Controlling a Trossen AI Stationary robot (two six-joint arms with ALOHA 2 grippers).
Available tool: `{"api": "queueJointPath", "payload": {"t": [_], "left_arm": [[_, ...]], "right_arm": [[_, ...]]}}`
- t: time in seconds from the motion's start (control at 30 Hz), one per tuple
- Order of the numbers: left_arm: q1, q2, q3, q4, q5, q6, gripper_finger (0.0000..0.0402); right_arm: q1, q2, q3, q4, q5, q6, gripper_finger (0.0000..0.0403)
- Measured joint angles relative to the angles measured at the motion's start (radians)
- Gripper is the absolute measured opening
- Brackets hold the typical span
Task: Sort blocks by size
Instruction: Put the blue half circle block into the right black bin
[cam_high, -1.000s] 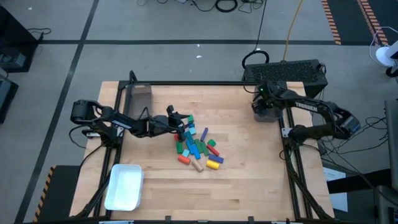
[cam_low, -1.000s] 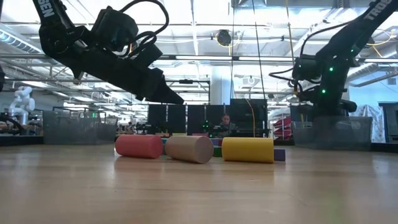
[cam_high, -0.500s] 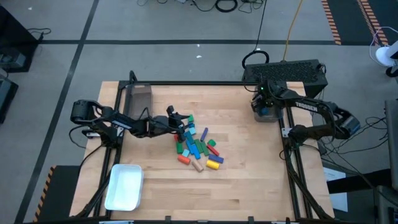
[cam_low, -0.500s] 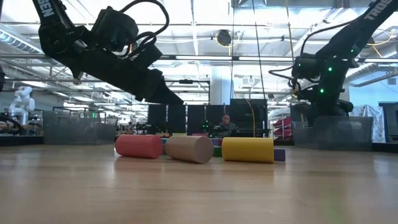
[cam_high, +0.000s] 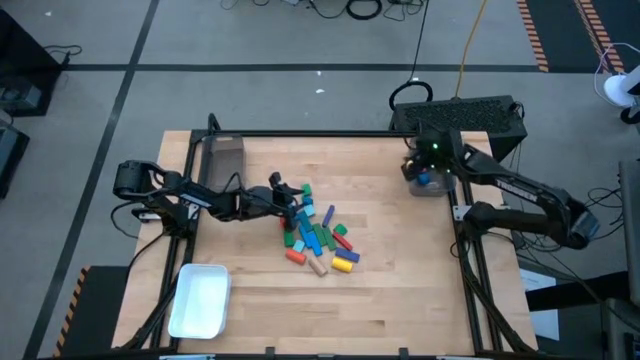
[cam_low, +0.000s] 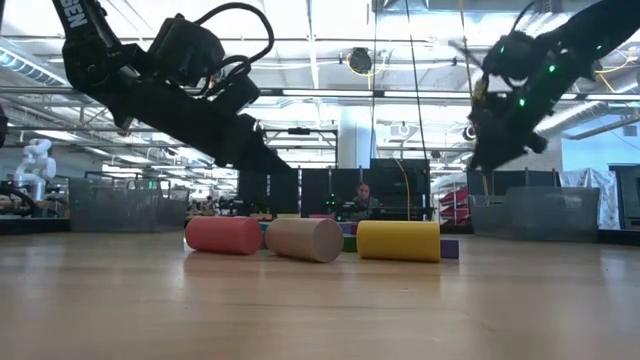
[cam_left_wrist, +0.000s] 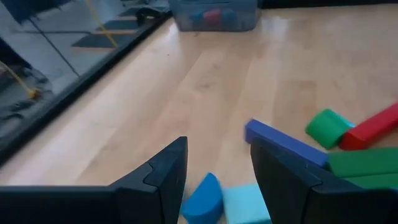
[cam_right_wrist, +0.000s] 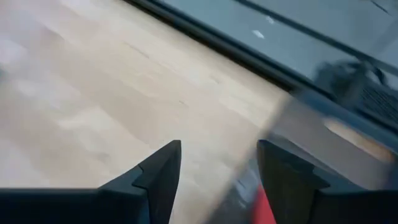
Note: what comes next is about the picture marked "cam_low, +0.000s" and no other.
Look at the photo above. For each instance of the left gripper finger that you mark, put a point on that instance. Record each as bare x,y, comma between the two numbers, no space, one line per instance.
250,152

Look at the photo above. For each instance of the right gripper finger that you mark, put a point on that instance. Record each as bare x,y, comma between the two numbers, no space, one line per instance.
487,152

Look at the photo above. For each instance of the red-orange cylinder block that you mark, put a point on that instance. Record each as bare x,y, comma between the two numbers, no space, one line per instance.
222,235

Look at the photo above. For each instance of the indigo long block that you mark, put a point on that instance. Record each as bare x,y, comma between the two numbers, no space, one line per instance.
449,248
349,228

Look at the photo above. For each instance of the natural wood cylinder block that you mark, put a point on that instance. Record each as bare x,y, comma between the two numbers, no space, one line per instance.
305,240

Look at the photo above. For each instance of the yellow cylinder block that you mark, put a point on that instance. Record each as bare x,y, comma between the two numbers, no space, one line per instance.
397,241

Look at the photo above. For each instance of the green long block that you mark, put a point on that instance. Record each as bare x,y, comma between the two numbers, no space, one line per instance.
350,244

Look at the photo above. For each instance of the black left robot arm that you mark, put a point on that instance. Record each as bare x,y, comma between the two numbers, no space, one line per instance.
80,30

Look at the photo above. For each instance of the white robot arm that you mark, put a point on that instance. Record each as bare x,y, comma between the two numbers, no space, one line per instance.
36,167

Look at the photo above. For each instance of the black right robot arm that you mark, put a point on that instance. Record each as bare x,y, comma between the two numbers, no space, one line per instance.
600,25

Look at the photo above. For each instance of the black divider panel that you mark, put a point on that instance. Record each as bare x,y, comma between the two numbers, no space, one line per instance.
270,195
320,190

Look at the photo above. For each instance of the red stacked bins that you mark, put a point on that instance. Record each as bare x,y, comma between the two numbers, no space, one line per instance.
455,200

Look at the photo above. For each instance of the grey translucent bin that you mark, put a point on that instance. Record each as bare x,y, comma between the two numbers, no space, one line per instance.
125,207
540,215

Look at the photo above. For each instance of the large black screen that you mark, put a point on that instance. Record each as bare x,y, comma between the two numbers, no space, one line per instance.
395,185

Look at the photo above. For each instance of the white plastic sheet cover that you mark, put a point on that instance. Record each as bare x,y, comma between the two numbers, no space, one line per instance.
600,192

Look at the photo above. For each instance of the person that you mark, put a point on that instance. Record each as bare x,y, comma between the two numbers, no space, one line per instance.
364,192

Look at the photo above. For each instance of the black round ceiling device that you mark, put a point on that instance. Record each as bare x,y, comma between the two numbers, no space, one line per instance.
360,61

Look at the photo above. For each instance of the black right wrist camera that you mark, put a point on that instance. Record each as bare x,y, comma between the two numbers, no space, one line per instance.
515,62

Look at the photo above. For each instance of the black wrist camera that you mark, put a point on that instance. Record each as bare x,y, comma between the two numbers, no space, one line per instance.
187,47
515,62

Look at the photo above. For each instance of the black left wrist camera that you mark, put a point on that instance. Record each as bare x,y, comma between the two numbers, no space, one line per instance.
187,47

